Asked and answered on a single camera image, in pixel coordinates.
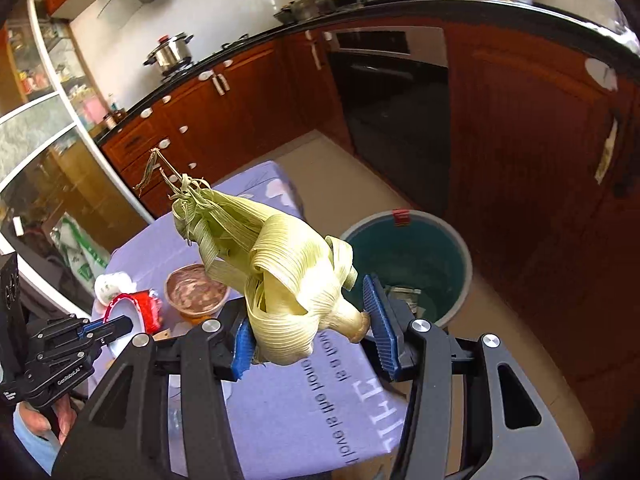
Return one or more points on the brown clay bowl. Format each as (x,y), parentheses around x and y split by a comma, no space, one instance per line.
(197,290)

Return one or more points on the built-in black oven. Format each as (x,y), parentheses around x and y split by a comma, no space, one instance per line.
(395,120)

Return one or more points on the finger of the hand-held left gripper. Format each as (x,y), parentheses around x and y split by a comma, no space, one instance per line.
(65,357)
(115,329)

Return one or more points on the wooden kitchen cabinets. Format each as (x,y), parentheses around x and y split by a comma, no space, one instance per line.
(520,160)

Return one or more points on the white green-print plastic bag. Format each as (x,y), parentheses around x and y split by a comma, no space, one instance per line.
(75,252)

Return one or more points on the dark frying pan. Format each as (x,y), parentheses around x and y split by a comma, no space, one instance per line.
(307,7)

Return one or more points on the white green-print paper cup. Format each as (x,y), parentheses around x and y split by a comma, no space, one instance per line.
(112,287)

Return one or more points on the glass display cabinet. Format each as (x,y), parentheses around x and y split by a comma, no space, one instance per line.
(45,125)

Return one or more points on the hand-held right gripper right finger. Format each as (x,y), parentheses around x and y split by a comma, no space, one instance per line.
(380,325)

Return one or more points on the red clip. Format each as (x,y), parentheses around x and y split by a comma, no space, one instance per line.
(401,217)

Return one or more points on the pale green corn husk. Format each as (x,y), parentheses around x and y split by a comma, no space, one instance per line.
(280,260)

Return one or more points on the person's left hand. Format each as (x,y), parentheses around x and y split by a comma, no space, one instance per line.
(62,417)

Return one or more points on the pink container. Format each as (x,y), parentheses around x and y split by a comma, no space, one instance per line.
(94,112)

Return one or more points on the steel pot with lid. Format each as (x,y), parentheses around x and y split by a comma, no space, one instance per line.
(167,52)

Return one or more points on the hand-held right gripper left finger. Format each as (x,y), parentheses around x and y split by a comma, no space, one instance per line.
(242,350)

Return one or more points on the crumpled paper wrapper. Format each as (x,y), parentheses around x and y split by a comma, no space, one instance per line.
(402,296)

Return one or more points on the teal plastic trash bin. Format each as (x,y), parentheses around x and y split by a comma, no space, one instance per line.
(425,260)

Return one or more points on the red white paper cup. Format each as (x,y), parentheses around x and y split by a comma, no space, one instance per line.
(132,305)

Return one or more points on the black kitchen countertop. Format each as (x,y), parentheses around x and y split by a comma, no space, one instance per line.
(500,10)

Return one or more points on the purple floral tablecloth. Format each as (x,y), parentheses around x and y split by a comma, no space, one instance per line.
(150,255)

